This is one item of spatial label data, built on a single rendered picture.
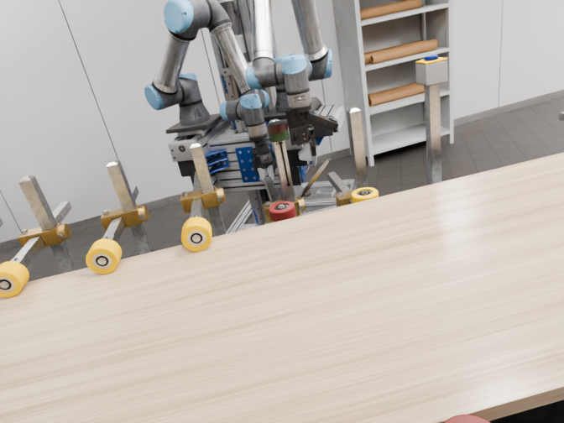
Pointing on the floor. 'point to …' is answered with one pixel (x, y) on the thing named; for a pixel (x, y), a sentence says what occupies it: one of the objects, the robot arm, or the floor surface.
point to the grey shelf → (393, 70)
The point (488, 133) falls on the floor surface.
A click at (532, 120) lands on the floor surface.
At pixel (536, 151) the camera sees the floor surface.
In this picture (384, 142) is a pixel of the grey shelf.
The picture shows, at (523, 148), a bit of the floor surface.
